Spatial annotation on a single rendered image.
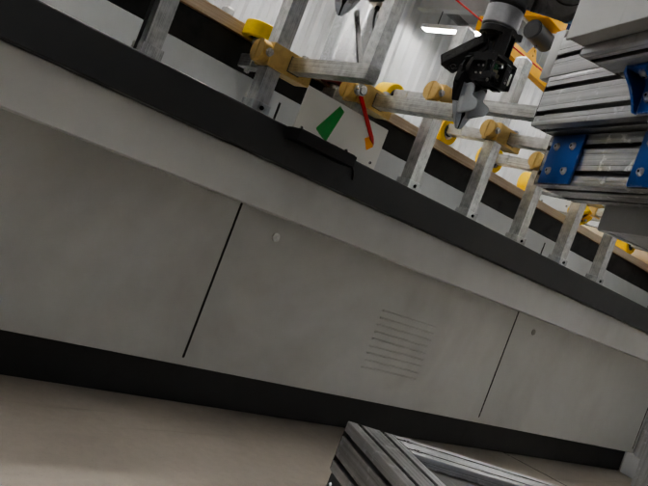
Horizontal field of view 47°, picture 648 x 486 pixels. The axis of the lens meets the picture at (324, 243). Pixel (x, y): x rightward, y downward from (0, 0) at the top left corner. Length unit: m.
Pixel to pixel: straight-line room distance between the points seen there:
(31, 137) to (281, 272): 0.72
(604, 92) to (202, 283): 1.03
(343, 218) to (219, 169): 0.37
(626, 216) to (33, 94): 0.99
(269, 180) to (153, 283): 0.37
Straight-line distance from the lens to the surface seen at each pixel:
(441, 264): 2.04
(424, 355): 2.43
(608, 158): 1.21
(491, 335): 2.66
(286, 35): 1.58
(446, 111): 1.58
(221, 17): 1.74
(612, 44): 1.08
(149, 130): 1.46
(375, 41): 1.75
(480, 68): 1.56
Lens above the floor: 0.50
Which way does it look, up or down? level
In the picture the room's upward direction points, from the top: 21 degrees clockwise
